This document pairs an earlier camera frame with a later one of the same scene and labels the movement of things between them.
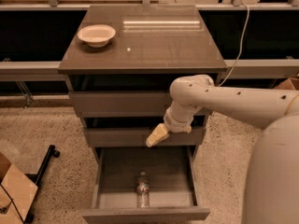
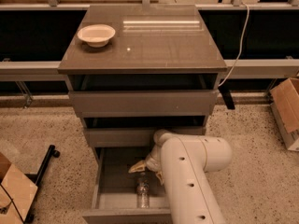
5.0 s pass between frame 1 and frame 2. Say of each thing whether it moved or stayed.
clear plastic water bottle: stayed
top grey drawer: stayed
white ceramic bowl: stayed
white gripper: moved
